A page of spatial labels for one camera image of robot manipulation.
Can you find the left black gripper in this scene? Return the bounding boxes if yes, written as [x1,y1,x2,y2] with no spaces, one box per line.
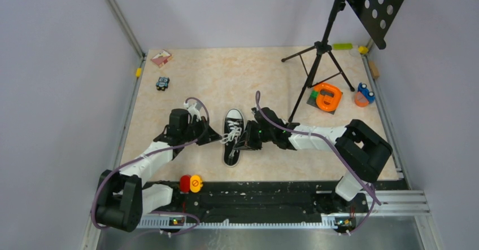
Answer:
[181,116,222,146]

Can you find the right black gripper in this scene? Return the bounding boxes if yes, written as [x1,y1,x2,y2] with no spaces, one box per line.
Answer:
[234,120,275,151]

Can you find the black white canvas sneaker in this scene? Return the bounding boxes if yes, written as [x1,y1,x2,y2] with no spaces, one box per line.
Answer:
[223,108,245,168]

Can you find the white shoelace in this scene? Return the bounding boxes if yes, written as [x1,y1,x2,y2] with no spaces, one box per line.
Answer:
[220,119,244,161]

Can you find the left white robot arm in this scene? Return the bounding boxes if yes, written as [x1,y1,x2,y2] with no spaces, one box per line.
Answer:
[90,108,221,232]

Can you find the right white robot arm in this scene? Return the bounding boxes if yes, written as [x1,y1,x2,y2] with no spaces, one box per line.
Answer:
[221,107,393,212]

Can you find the blue owl toy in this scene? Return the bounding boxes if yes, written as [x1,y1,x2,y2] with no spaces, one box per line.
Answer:
[156,77,170,91]

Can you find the red yellow emergency button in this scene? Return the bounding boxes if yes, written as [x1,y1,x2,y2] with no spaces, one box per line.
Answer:
[179,174,203,193]

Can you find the pink red box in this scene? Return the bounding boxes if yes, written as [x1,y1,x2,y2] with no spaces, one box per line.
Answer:
[150,50,172,68]

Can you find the blue orange toy car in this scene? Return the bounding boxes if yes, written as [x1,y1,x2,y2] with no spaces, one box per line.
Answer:
[354,82,376,107]

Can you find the green block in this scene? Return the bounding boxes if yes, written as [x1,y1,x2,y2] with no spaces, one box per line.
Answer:
[332,43,354,50]

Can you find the wooden block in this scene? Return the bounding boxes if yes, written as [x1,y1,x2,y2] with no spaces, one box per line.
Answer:
[368,61,380,80]

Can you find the yellow corner block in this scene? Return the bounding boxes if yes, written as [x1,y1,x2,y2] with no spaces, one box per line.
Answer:
[358,46,369,55]

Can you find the black music stand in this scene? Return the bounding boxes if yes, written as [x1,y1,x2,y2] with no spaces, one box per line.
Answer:
[282,0,404,100]

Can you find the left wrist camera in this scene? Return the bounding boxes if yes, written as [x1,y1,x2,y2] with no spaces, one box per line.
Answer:
[184,101,202,122]

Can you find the orange ring toy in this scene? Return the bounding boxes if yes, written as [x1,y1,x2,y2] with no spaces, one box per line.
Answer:
[307,83,343,114]

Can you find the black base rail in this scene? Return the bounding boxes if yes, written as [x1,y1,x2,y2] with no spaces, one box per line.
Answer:
[146,181,371,231]

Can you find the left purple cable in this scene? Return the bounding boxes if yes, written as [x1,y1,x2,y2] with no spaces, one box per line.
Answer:
[90,97,210,238]

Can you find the purple cable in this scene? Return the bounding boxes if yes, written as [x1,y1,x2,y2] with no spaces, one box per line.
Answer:
[90,97,210,238]
[255,90,382,235]

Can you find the white cable duct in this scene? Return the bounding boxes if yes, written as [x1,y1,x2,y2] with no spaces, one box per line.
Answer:
[137,217,338,229]

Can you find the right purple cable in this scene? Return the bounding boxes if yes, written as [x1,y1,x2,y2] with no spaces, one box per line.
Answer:
[255,90,382,235]

